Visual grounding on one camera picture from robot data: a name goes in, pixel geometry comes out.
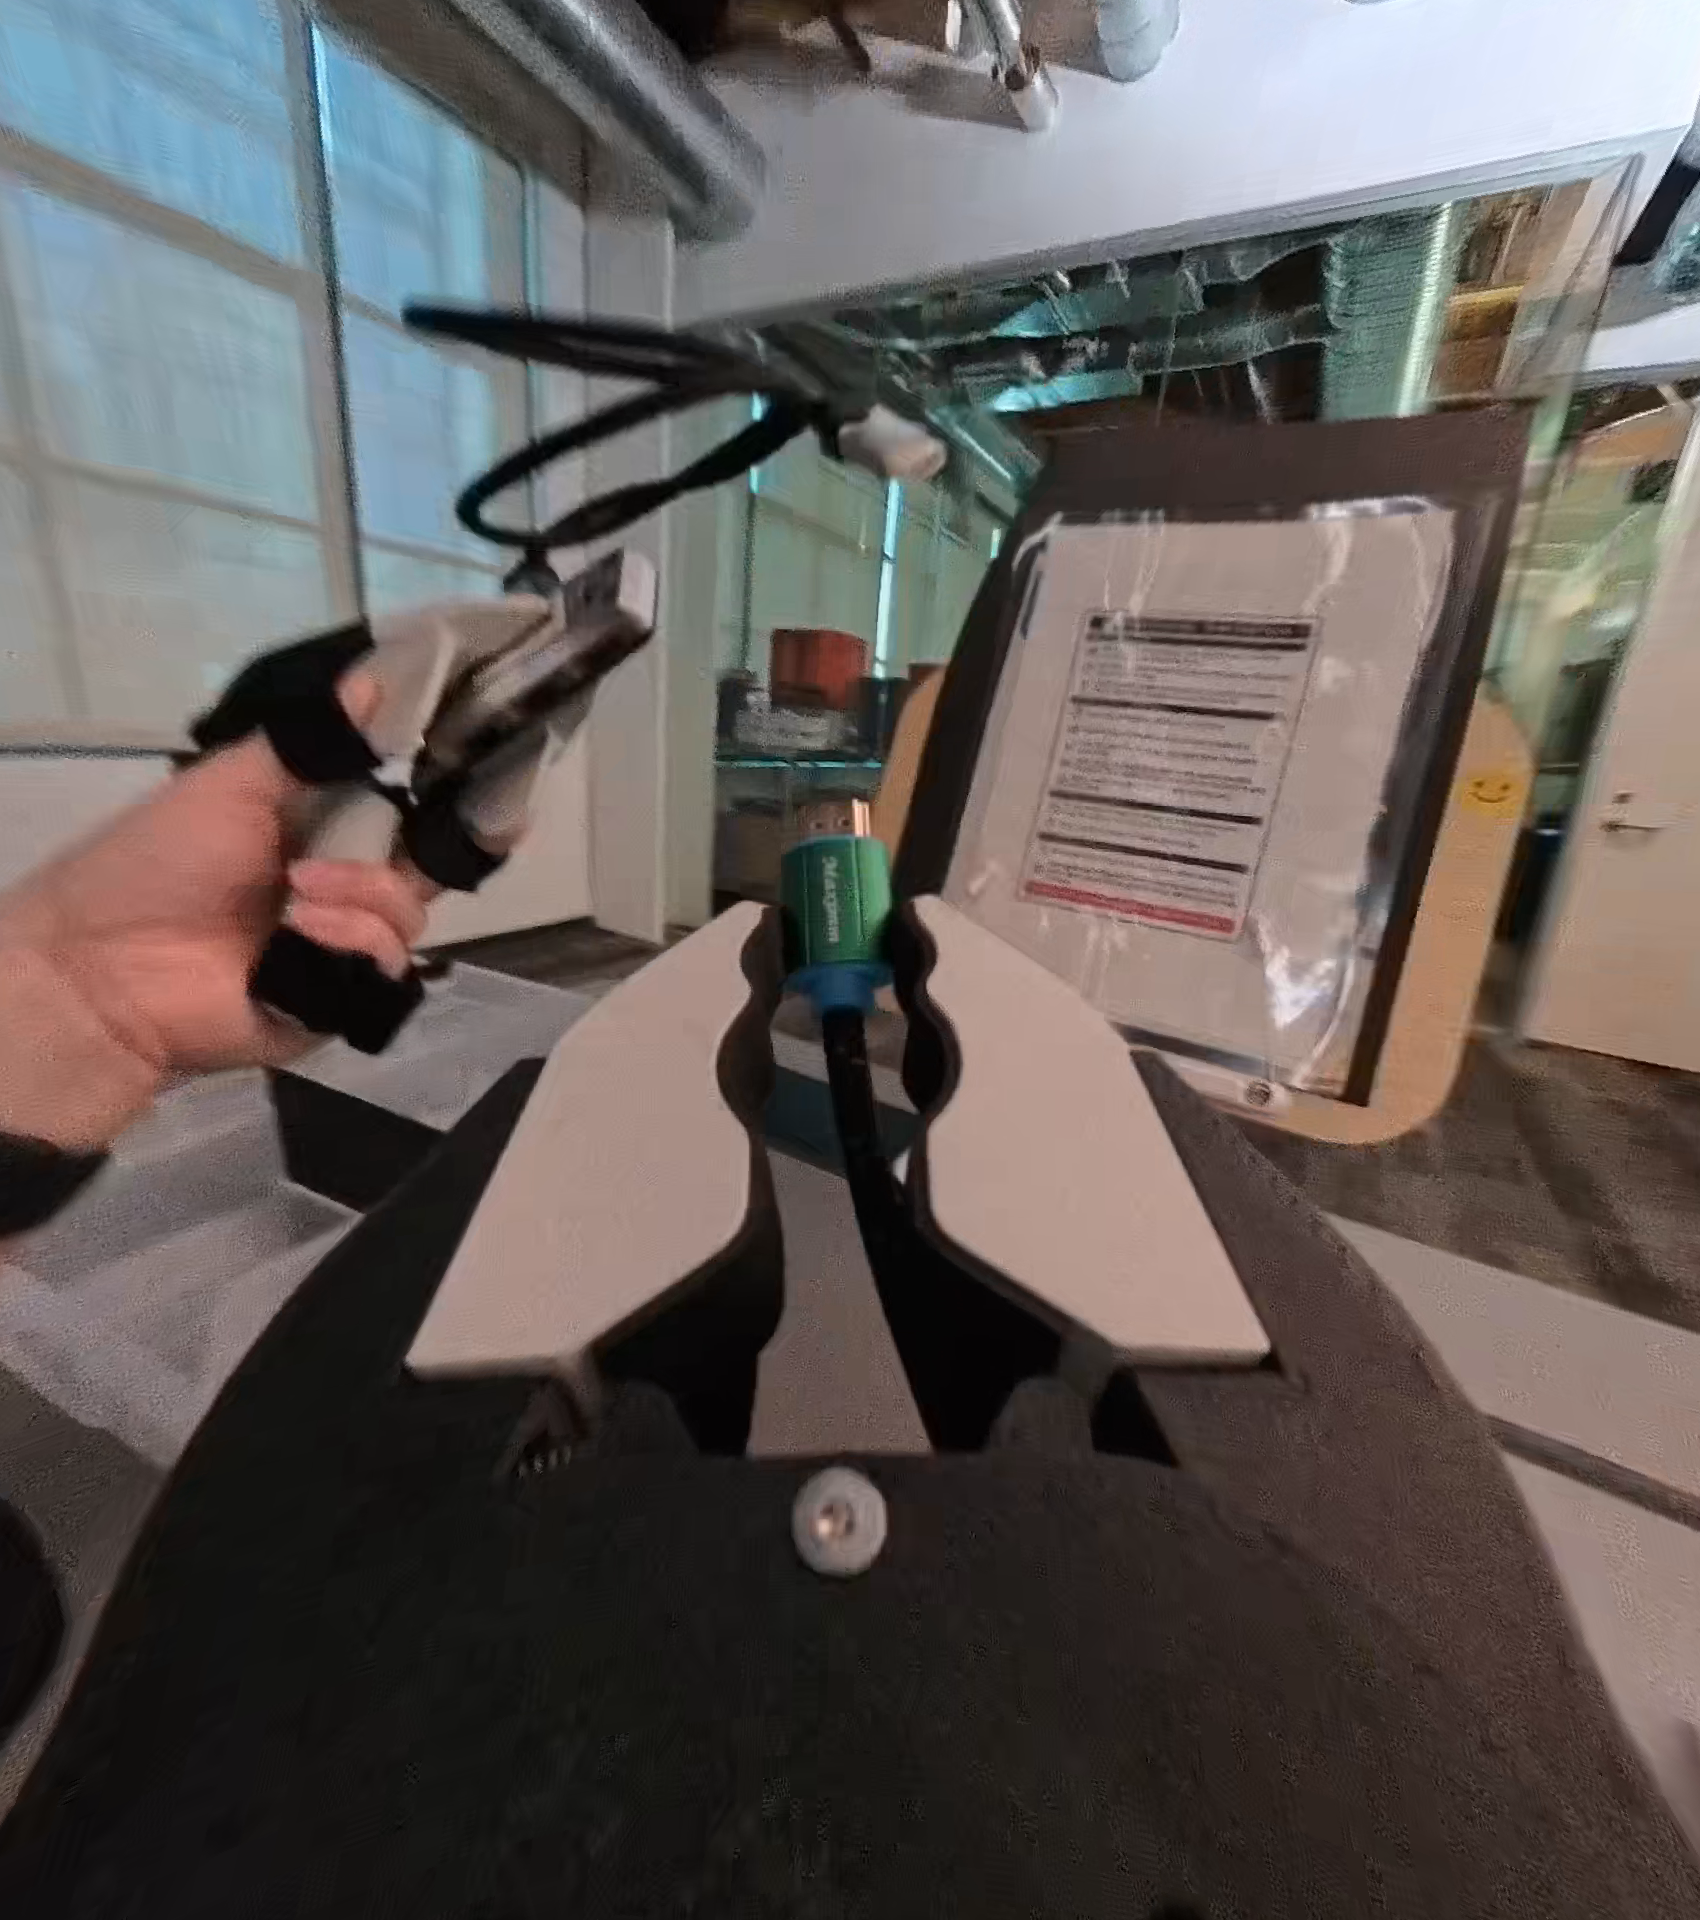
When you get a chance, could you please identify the grey adapter hub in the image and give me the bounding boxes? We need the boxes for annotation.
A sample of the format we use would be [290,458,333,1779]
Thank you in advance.
[422,547,660,759]

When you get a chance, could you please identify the wire storage shelf rack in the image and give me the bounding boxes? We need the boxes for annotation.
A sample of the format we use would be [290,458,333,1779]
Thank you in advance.
[711,621,927,902]

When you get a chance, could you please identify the instruction sign on wooden board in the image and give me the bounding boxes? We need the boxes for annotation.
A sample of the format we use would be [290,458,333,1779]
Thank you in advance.
[872,396,1549,1154]

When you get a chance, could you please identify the black hdmi cable green plugs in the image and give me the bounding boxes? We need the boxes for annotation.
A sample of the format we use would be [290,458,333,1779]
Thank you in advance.
[774,797,987,1450]

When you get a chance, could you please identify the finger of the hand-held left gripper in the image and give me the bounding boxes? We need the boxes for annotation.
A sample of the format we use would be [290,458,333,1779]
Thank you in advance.
[447,703,574,850]
[371,595,559,713]

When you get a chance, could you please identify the red storage crate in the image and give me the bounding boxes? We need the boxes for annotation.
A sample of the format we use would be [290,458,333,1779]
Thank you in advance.
[765,626,869,716]

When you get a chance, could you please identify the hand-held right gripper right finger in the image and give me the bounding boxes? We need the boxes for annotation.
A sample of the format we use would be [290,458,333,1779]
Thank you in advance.
[902,893,1272,1378]

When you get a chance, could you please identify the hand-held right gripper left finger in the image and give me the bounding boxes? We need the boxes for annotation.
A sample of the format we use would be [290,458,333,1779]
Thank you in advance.
[404,900,787,1387]

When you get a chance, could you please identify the white door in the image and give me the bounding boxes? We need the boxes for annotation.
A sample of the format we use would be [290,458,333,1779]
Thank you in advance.
[1521,360,1700,1086]

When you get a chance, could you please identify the large paned window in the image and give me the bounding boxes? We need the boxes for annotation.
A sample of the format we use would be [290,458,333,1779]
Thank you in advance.
[0,0,598,751]

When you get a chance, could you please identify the person's left hand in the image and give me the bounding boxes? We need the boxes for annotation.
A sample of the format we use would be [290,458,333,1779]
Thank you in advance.
[0,677,441,1154]

